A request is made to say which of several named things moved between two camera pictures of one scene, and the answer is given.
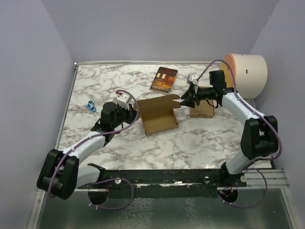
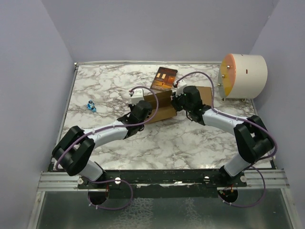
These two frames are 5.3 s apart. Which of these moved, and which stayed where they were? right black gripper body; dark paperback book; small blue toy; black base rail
Moved: right black gripper body
Stayed: small blue toy; dark paperback book; black base rail
